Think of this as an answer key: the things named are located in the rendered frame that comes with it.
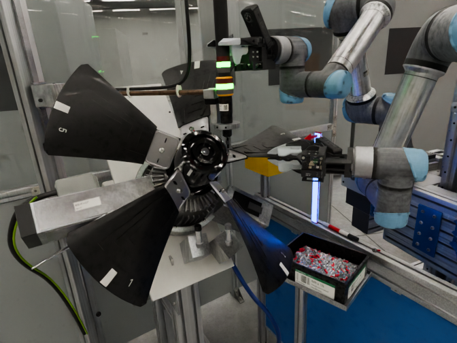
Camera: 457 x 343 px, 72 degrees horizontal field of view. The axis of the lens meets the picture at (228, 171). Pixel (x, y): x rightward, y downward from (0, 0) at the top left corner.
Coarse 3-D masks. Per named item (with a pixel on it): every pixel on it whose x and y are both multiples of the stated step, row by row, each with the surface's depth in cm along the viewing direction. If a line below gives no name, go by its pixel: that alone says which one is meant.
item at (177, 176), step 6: (174, 174) 72; (180, 174) 74; (168, 180) 71; (174, 180) 73; (180, 180) 75; (168, 186) 71; (174, 186) 73; (180, 186) 75; (186, 186) 77; (174, 192) 74; (186, 192) 78; (174, 198) 74; (180, 198) 76; (186, 198) 78; (180, 204) 77
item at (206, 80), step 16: (192, 64) 95; (208, 64) 94; (176, 80) 94; (192, 80) 91; (208, 80) 90; (176, 96) 91; (192, 96) 88; (176, 112) 89; (192, 112) 86; (208, 112) 83
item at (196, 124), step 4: (196, 120) 85; (200, 120) 84; (204, 120) 83; (188, 124) 86; (192, 124) 85; (196, 124) 84; (200, 124) 83; (204, 124) 83; (208, 124) 82; (180, 128) 87; (184, 128) 86; (188, 128) 85; (196, 128) 83; (200, 128) 83; (204, 128) 82; (208, 128) 81; (180, 132) 86; (184, 132) 85; (188, 132) 84; (180, 136) 85; (184, 136) 84; (180, 140) 84
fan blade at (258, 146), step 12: (264, 132) 99; (276, 132) 99; (288, 132) 99; (240, 144) 92; (252, 144) 91; (264, 144) 90; (276, 144) 90; (252, 156) 82; (264, 156) 83; (276, 156) 84; (288, 156) 86; (300, 156) 87
